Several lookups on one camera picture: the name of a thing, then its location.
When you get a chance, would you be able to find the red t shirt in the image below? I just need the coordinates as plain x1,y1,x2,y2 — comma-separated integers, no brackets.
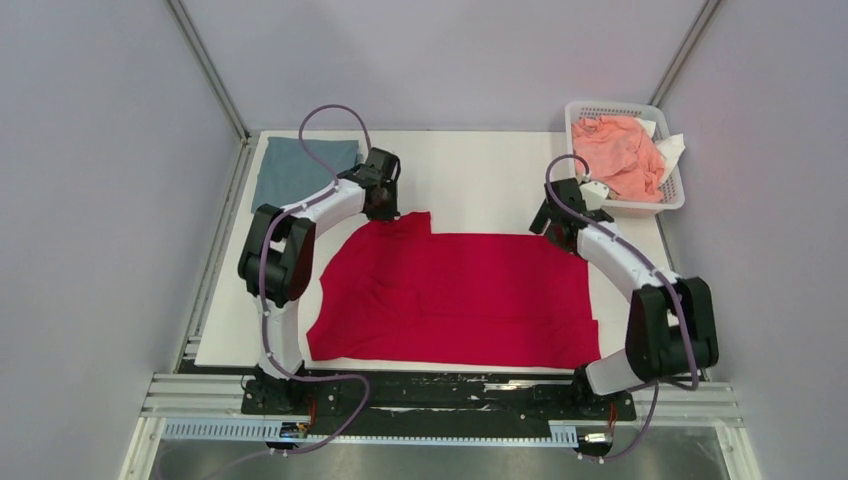
306,212,601,369

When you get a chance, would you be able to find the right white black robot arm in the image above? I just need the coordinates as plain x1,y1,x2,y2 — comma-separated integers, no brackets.
530,178,718,418

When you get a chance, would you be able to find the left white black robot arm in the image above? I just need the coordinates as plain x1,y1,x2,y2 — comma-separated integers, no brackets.
237,147,401,414

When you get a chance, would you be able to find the peach pink t shirt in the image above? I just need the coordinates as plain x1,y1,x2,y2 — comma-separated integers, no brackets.
571,115,665,203

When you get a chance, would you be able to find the folded blue grey t shirt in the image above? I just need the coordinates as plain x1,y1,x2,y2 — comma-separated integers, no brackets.
251,137,359,213

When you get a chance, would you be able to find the white plastic laundry basket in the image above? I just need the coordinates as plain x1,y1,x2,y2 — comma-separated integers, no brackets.
565,100,684,217

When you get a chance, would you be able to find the white t shirt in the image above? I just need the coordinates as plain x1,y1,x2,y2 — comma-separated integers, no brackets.
636,118,686,183

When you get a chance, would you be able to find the white slotted cable duct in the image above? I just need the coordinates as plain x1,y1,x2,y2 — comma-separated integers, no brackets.
161,419,579,448

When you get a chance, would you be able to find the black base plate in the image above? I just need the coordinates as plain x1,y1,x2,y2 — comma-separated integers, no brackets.
240,370,636,438

